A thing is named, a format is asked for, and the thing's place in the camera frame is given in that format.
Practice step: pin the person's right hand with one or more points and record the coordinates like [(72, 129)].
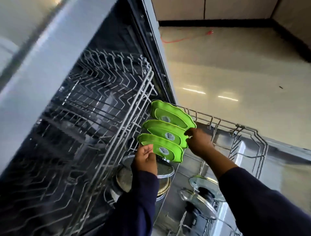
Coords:
[(199, 143)]

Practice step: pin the person's left hand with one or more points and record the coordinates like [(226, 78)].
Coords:
[(145, 161)]

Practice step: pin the tan speckled plate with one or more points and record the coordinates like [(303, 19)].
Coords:
[(124, 180)]

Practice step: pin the silver dishwasher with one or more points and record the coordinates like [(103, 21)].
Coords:
[(36, 85)]

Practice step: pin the person's left forearm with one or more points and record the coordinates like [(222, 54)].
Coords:
[(136, 206)]

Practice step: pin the person's right forearm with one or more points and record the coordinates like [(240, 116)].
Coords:
[(262, 201)]

